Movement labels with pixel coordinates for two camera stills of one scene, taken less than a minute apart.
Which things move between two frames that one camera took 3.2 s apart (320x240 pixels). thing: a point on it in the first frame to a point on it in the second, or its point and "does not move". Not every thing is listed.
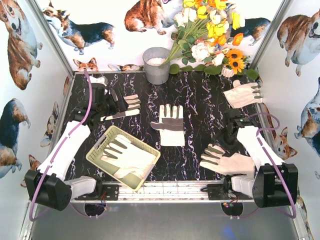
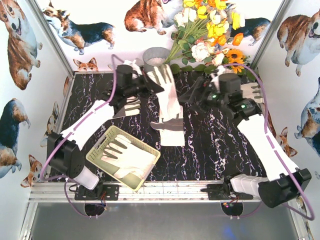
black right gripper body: [225, 138] to [199, 90]
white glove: [170, 125] does not move
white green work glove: [132, 160] does not move
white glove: [228, 164] to [169, 99]
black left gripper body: [116, 100] to [144, 83]
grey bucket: [153, 58] does not move
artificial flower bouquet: [206, 29] does not move
